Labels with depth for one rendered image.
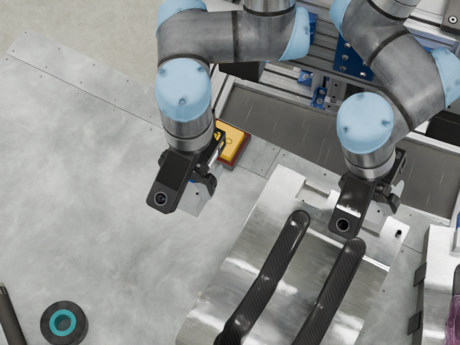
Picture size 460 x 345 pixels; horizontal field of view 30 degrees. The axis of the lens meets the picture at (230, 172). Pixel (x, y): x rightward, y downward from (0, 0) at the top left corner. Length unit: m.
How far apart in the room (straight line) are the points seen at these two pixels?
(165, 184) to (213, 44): 0.24
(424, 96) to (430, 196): 1.14
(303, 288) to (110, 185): 0.43
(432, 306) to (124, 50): 1.53
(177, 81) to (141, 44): 1.59
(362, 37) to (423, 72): 0.10
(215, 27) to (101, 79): 0.58
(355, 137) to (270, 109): 1.24
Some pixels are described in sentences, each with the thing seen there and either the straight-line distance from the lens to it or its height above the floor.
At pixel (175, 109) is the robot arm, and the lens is 1.17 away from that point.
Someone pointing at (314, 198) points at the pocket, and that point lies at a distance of 1.57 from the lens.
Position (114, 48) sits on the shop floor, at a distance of 2.75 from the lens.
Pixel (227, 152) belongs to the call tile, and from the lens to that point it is 1.63.
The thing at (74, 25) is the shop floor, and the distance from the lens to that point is 2.82.
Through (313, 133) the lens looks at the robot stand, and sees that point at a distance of 2.35.
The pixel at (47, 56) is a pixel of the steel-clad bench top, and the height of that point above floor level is 0.80.
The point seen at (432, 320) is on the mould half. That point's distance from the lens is 1.50.
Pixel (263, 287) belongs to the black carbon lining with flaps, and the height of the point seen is 0.88.
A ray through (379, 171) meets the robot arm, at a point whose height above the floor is 1.17.
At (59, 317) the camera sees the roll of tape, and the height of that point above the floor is 0.82.
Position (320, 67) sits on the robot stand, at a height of 0.71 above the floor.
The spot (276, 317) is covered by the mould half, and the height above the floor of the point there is 0.91.
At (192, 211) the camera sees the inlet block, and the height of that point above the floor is 0.93.
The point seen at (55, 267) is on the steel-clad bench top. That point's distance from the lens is 1.62.
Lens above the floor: 2.31
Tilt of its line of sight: 66 degrees down
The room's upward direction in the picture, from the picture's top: 2 degrees counter-clockwise
